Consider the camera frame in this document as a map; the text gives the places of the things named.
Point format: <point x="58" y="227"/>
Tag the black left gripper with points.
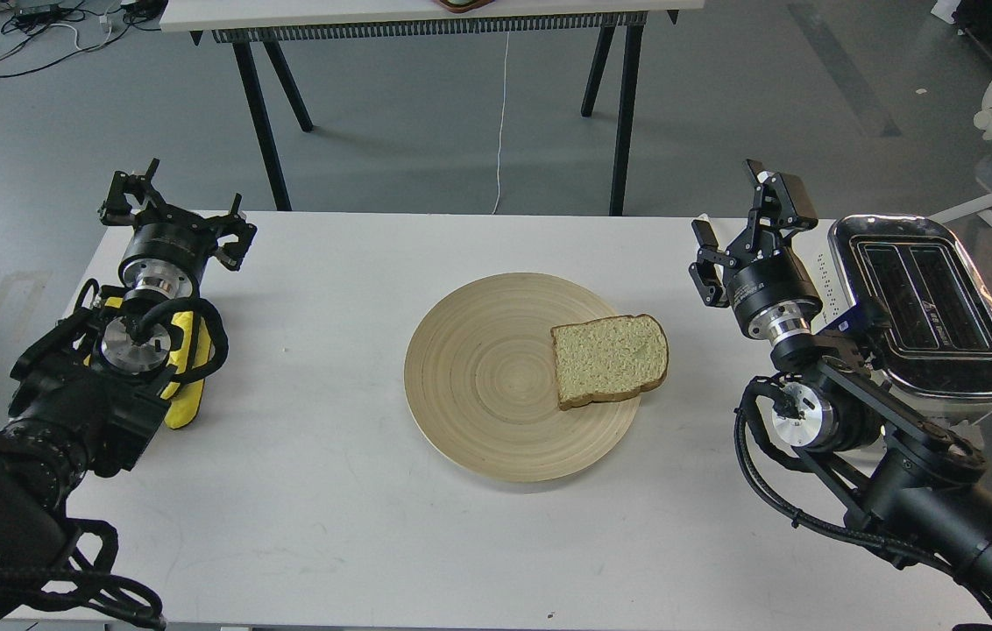
<point x="169" y="253"/>

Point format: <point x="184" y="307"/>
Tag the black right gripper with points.
<point x="768" y="272"/>

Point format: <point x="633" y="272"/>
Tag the slice of bread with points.
<point x="609" y="359"/>

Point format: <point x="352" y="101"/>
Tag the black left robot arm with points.
<point x="92" y="393"/>

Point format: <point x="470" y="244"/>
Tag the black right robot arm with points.
<point x="856" y="435"/>

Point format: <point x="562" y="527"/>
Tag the white chrome toaster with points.
<point x="937" y="355"/>

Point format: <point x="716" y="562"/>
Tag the yellow banana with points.
<point x="183" y="344"/>

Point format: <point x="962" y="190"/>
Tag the white background table black legs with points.
<point x="269" y="23"/>

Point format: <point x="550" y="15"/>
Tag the round wooden plate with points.
<point x="481" y="382"/>

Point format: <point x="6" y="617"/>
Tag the brown object on background table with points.
<point x="462" y="6"/>

